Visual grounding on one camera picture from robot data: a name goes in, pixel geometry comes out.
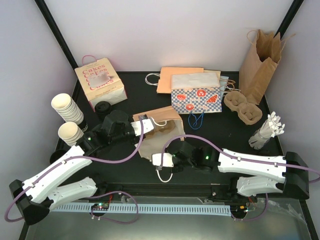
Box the tall brown paper bag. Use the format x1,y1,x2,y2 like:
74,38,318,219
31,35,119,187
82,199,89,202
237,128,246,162
239,29,289,105

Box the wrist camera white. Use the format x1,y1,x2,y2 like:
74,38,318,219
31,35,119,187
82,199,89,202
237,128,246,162
130,114,155,136
151,153,174,168

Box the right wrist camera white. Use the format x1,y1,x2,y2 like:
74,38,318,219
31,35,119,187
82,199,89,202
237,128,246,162
151,153,174,168

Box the upper stack of paper cups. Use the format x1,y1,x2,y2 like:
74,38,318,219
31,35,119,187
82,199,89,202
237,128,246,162
51,93,84,125

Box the white wrapped straws in cup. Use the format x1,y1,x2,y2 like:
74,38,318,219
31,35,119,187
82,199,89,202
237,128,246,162
248,111,286,150

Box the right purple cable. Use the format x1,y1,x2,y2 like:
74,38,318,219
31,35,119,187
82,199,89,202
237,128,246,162
161,134,320,222

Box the flat kraft bag brown handles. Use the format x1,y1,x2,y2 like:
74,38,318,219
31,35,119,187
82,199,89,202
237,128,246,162
203,69,241,97

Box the blue checkered paper bag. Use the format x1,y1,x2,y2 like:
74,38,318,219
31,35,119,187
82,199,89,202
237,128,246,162
171,72,222,130

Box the lower stack of paper cups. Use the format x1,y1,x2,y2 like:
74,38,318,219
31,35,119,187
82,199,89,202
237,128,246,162
57,122,84,147

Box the black coffee cup lid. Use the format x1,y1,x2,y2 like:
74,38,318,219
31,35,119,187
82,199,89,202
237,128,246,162
94,101,111,121

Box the stack of paper cups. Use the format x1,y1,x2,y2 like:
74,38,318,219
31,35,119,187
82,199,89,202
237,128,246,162
51,93,84,125
57,122,84,147

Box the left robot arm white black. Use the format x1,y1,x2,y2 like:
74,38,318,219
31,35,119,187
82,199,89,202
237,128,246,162
4,110,146,226

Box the black cup lid stack left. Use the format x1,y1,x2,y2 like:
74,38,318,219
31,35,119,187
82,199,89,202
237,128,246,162
49,149,67,164

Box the orange paper bag white handles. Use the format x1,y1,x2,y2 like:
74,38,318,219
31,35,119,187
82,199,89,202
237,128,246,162
132,106,185,161

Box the Cakes printed paper bag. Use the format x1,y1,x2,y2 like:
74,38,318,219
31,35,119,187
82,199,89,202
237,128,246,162
74,55,127,109

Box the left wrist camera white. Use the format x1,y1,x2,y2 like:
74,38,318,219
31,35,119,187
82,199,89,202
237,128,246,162
130,114,155,136

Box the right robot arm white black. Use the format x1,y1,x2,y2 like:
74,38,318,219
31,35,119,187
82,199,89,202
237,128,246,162
160,140,310,200

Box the flat orange paper bag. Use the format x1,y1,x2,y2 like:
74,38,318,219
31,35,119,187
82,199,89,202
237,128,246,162
144,67,204,94

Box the white slotted cable duct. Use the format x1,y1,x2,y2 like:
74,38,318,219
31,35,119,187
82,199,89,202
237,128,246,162
53,202,231,217

